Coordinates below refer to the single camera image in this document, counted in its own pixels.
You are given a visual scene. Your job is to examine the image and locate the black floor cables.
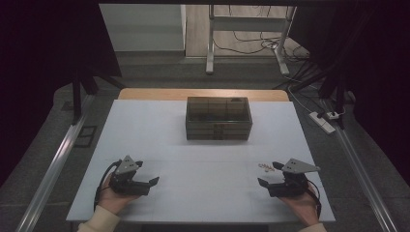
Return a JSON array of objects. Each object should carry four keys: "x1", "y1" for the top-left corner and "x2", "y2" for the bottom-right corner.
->
[{"x1": 212, "y1": 4, "x2": 312, "y2": 64}]

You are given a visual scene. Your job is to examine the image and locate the black curtain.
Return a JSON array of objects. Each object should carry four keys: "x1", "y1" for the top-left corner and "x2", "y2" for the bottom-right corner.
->
[
  {"x1": 288, "y1": 0, "x2": 410, "y2": 179},
  {"x1": 0, "y1": 0, "x2": 123, "y2": 189}
]

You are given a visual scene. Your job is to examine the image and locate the black stand legs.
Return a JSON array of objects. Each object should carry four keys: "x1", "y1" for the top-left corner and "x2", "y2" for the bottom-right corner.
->
[
  {"x1": 71, "y1": 68, "x2": 128, "y2": 126},
  {"x1": 273, "y1": 62, "x2": 347, "y2": 131}
]

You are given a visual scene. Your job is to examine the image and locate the person's right hand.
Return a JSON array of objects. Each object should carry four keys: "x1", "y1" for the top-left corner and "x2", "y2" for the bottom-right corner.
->
[{"x1": 279, "y1": 189, "x2": 320, "y2": 226}]

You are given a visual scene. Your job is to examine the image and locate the aluminium rail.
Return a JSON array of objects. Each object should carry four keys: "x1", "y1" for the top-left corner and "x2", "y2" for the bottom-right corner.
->
[
  {"x1": 15, "y1": 94, "x2": 97, "y2": 232},
  {"x1": 321, "y1": 99, "x2": 399, "y2": 232}
]

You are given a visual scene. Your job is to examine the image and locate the white cable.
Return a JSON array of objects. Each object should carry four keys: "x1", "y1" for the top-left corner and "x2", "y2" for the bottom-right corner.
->
[{"x1": 286, "y1": 84, "x2": 314, "y2": 114}]

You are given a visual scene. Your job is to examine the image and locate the white metal stand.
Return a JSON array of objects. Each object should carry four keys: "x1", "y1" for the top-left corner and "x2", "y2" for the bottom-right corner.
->
[{"x1": 205, "y1": 4, "x2": 298, "y2": 77}]

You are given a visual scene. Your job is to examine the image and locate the brown transparent drawer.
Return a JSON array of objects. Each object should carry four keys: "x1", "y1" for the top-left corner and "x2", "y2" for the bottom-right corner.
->
[{"x1": 187, "y1": 133, "x2": 250, "y2": 141}]

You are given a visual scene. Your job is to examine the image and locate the white power strip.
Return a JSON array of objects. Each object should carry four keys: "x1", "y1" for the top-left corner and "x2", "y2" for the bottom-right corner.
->
[{"x1": 308, "y1": 111, "x2": 337, "y2": 135}]

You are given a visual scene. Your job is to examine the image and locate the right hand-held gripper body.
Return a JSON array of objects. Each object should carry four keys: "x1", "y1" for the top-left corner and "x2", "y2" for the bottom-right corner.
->
[{"x1": 267, "y1": 158, "x2": 322, "y2": 198}]

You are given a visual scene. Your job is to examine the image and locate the hand-held gripper black cable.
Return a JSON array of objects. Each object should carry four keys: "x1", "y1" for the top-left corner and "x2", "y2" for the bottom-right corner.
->
[
  {"x1": 93, "y1": 159, "x2": 123, "y2": 212},
  {"x1": 306, "y1": 179, "x2": 323, "y2": 220}
]

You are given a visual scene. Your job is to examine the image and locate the white plug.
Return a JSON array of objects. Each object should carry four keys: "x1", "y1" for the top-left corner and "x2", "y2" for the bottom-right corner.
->
[{"x1": 326, "y1": 110, "x2": 345, "y2": 121}]

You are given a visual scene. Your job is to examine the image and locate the left hand-held gripper black cable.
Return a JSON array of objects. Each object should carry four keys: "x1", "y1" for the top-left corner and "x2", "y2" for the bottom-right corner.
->
[{"x1": 93, "y1": 159, "x2": 123, "y2": 212}]

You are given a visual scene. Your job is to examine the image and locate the right hand-held gripper black cable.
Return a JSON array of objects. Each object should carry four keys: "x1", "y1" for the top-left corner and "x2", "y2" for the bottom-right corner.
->
[{"x1": 306, "y1": 179, "x2": 323, "y2": 220}]

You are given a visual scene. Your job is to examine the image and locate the dark floor plate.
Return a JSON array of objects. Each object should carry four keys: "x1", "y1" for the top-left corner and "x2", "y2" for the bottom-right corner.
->
[{"x1": 73, "y1": 125, "x2": 98, "y2": 149}]

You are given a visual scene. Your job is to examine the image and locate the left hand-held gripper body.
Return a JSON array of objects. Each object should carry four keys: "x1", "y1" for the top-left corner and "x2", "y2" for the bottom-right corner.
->
[{"x1": 108, "y1": 155, "x2": 152, "y2": 196}]

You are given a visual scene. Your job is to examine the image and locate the person's left hand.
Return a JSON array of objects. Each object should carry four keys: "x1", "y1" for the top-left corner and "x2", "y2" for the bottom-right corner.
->
[{"x1": 98, "y1": 175, "x2": 140, "y2": 215}]

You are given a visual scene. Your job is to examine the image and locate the brown transparent drawer box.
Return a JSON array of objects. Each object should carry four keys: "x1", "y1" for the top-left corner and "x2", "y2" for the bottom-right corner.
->
[{"x1": 185, "y1": 96, "x2": 253, "y2": 141}]

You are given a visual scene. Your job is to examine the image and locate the small pale beaded jewelry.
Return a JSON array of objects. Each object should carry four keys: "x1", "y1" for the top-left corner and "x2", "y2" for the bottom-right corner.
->
[{"x1": 257, "y1": 162, "x2": 276, "y2": 174}]

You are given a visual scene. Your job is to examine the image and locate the wooden table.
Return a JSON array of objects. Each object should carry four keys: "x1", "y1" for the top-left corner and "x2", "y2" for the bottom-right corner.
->
[{"x1": 118, "y1": 88, "x2": 290, "y2": 102}]

